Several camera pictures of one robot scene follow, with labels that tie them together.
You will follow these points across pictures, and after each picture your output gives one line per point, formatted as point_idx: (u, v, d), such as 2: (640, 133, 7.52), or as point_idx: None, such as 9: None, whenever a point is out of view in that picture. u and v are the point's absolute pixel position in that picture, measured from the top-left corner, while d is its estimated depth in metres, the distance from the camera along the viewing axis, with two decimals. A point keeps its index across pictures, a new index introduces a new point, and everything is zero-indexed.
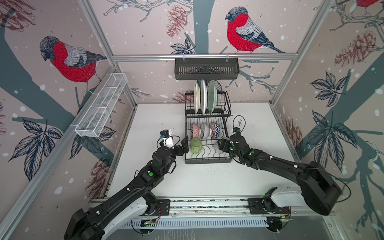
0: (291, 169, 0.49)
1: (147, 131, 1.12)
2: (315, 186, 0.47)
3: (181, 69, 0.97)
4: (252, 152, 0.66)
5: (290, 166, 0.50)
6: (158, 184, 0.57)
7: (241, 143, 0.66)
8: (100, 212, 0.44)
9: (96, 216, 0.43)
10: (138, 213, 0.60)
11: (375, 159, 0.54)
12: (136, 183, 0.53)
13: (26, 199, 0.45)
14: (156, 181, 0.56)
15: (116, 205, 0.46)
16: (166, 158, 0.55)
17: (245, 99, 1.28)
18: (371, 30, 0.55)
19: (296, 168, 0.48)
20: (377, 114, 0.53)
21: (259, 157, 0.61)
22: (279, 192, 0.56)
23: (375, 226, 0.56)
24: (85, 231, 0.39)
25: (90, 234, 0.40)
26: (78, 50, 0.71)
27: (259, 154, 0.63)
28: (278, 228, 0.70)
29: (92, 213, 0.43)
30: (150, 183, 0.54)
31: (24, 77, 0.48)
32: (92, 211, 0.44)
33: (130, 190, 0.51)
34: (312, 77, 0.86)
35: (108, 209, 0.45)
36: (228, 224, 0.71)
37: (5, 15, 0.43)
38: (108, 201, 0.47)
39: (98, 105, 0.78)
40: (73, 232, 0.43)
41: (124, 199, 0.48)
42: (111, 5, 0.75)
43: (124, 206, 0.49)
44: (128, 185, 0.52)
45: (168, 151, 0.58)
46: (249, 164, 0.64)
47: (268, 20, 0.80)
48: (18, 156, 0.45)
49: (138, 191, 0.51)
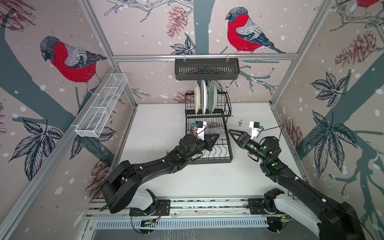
0: (317, 199, 0.45)
1: (146, 131, 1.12)
2: (339, 226, 0.43)
3: (181, 69, 0.97)
4: (275, 164, 0.62)
5: (317, 196, 0.47)
6: (182, 167, 0.62)
7: (275, 152, 0.57)
8: (142, 168, 0.49)
9: (139, 170, 0.47)
10: (142, 204, 0.60)
11: (375, 159, 0.54)
12: (169, 158, 0.60)
13: (26, 199, 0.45)
14: (182, 164, 0.61)
15: (154, 168, 0.51)
16: (192, 146, 0.59)
17: (245, 99, 1.28)
18: (371, 30, 0.55)
19: (324, 201, 0.45)
20: (377, 114, 0.53)
21: (282, 174, 0.57)
22: (290, 203, 0.60)
23: (374, 226, 0.56)
24: (130, 179, 0.43)
25: (134, 181, 0.43)
26: (78, 50, 0.71)
27: (282, 169, 0.59)
28: (278, 228, 0.70)
29: (136, 167, 0.48)
30: (178, 163, 0.60)
31: (25, 77, 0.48)
32: (137, 165, 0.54)
33: (164, 161, 0.56)
34: (312, 77, 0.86)
35: (148, 169, 0.49)
36: (228, 224, 0.71)
37: (5, 15, 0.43)
38: (148, 163, 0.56)
39: (98, 105, 0.78)
40: (113, 181, 0.47)
41: (160, 166, 0.53)
42: (111, 5, 0.75)
43: (158, 172, 0.53)
44: (163, 157, 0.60)
45: (192, 142, 0.58)
46: (268, 174, 0.60)
47: (268, 20, 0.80)
48: (18, 156, 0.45)
49: (170, 164, 0.57)
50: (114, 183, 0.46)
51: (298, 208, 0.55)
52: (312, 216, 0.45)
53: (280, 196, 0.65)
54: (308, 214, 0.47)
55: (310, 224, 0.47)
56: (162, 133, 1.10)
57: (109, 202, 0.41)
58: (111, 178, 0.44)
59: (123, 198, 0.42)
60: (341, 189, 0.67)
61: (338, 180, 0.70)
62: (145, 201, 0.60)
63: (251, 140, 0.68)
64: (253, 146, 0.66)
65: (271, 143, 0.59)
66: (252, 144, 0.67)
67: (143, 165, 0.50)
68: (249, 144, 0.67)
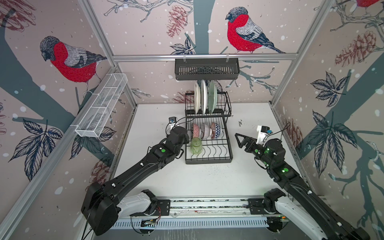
0: (331, 221, 0.43)
1: (146, 131, 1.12)
2: None
3: (181, 69, 0.97)
4: (285, 170, 0.57)
5: (331, 217, 0.44)
6: (170, 160, 0.57)
7: (279, 155, 0.54)
8: (116, 184, 0.43)
9: (113, 188, 0.42)
10: (141, 207, 0.60)
11: (375, 160, 0.54)
12: (149, 158, 0.52)
13: (25, 200, 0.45)
14: (168, 156, 0.56)
15: (131, 178, 0.45)
16: (177, 138, 0.57)
17: (245, 99, 1.28)
18: (371, 30, 0.55)
19: (339, 225, 0.42)
20: (377, 114, 0.53)
21: (292, 185, 0.52)
22: (292, 209, 0.58)
23: (374, 226, 0.56)
24: (102, 202, 0.39)
25: (107, 204, 0.39)
26: (78, 50, 0.71)
27: (293, 177, 0.54)
28: (278, 229, 0.70)
29: (108, 185, 0.42)
30: (162, 157, 0.53)
31: (25, 77, 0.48)
32: (109, 182, 0.43)
33: (143, 165, 0.49)
34: (312, 77, 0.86)
35: (123, 182, 0.44)
36: (228, 224, 0.71)
37: (5, 15, 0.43)
38: (122, 175, 0.46)
39: (98, 105, 0.78)
40: (89, 204, 0.43)
41: (137, 174, 0.47)
42: (111, 5, 0.75)
43: (139, 179, 0.48)
44: (141, 161, 0.51)
45: (175, 133, 0.55)
46: (277, 180, 0.56)
47: (268, 20, 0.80)
48: (18, 156, 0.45)
49: (152, 166, 0.50)
50: (92, 206, 0.43)
51: (302, 217, 0.55)
52: (316, 229, 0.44)
53: (281, 198, 0.65)
54: (312, 226, 0.51)
55: (311, 235, 0.48)
56: (162, 133, 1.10)
57: (93, 226, 0.38)
58: (86, 203, 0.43)
59: (104, 220, 0.40)
60: (342, 188, 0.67)
61: (338, 180, 0.70)
62: (143, 204, 0.61)
63: (255, 144, 0.67)
64: (258, 150, 0.65)
65: (273, 144, 0.58)
66: (256, 149, 0.66)
67: (117, 180, 0.44)
68: (254, 149, 0.66)
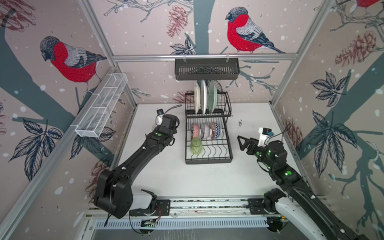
0: (334, 227, 0.42)
1: (146, 131, 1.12)
2: None
3: (181, 69, 0.97)
4: (288, 173, 0.56)
5: (334, 222, 0.43)
6: (167, 143, 0.63)
7: (281, 157, 0.53)
8: (126, 167, 0.45)
9: (123, 170, 0.44)
10: (144, 202, 0.61)
11: (375, 160, 0.54)
12: (148, 142, 0.55)
13: (24, 201, 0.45)
14: (166, 139, 0.60)
15: (138, 159, 0.48)
16: (170, 122, 0.64)
17: (245, 99, 1.28)
18: (371, 30, 0.55)
19: (342, 231, 0.42)
20: (377, 114, 0.53)
21: (295, 189, 0.51)
22: (293, 211, 0.59)
23: (374, 226, 0.56)
24: (118, 183, 0.40)
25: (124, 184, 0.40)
26: (78, 50, 0.71)
27: (296, 180, 0.53)
28: (278, 229, 0.70)
29: (118, 170, 0.44)
30: (161, 140, 0.57)
31: (25, 77, 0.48)
32: (118, 168, 0.45)
33: (145, 148, 0.53)
34: (312, 77, 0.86)
35: (133, 164, 0.47)
36: (228, 224, 0.71)
37: (5, 15, 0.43)
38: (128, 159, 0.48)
39: (98, 105, 0.78)
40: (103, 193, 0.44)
41: (144, 155, 0.50)
42: (111, 5, 0.75)
43: (145, 160, 0.52)
44: (142, 145, 0.54)
45: (169, 118, 0.62)
46: (279, 183, 0.55)
47: (268, 20, 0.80)
48: (18, 156, 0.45)
49: (153, 147, 0.54)
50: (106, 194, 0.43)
51: (302, 219, 0.55)
52: (317, 232, 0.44)
53: (281, 199, 0.64)
54: (313, 229, 0.51)
55: (310, 236, 0.49)
56: None
57: (114, 209, 0.40)
58: (99, 192, 0.41)
59: (124, 200, 0.42)
60: (341, 188, 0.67)
61: (338, 180, 0.70)
62: (145, 199, 0.62)
63: (256, 146, 0.67)
64: (259, 152, 0.65)
65: (275, 146, 0.57)
66: (258, 151, 0.65)
67: (125, 164, 0.46)
68: (256, 151, 0.66)
